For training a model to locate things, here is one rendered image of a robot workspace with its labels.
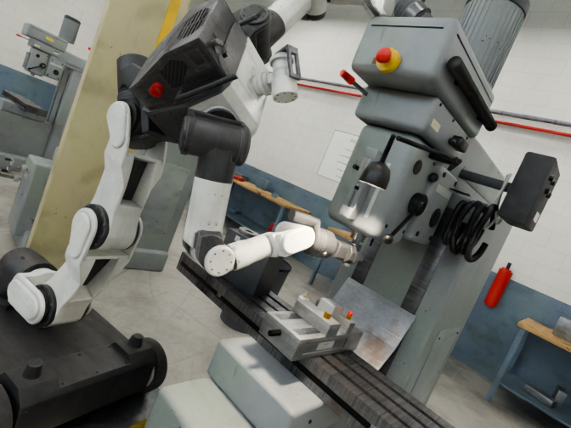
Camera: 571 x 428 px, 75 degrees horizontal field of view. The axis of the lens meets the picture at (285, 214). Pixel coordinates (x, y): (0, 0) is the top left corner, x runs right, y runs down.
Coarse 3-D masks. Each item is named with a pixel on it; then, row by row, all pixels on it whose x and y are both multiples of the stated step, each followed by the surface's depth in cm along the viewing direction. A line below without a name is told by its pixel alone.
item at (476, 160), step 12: (480, 144) 135; (468, 156) 130; (480, 156) 138; (456, 168) 126; (468, 168) 134; (480, 168) 143; (492, 168) 154; (456, 192) 138; (468, 192) 144; (480, 192) 153; (492, 192) 167
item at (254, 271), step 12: (240, 228) 146; (228, 240) 145; (252, 264) 139; (264, 264) 136; (276, 264) 142; (228, 276) 144; (240, 276) 141; (252, 276) 138; (264, 276) 138; (240, 288) 140; (252, 288) 138; (264, 288) 142
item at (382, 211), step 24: (360, 144) 113; (384, 144) 108; (408, 144) 103; (408, 168) 104; (336, 192) 116; (384, 192) 105; (408, 192) 109; (336, 216) 114; (360, 216) 109; (384, 216) 105
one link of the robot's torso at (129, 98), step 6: (120, 96) 113; (126, 96) 112; (132, 96) 112; (126, 102) 112; (132, 102) 111; (138, 102) 112; (132, 108) 110; (138, 108) 111; (132, 114) 110; (138, 114) 110; (132, 120) 110; (138, 120) 110; (132, 126) 110; (138, 126) 111; (132, 132) 111; (138, 132) 112
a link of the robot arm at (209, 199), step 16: (192, 192) 87; (208, 192) 84; (224, 192) 86; (192, 208) 86; (208, 208) 85; (224, 208) 88; (192, 224) 86; (208, 224) 86; (192, 240) 86; (208, 240) 86; (208, 256) 86; (224, 256) 88; (208, 272) 87; (224, 272) 89
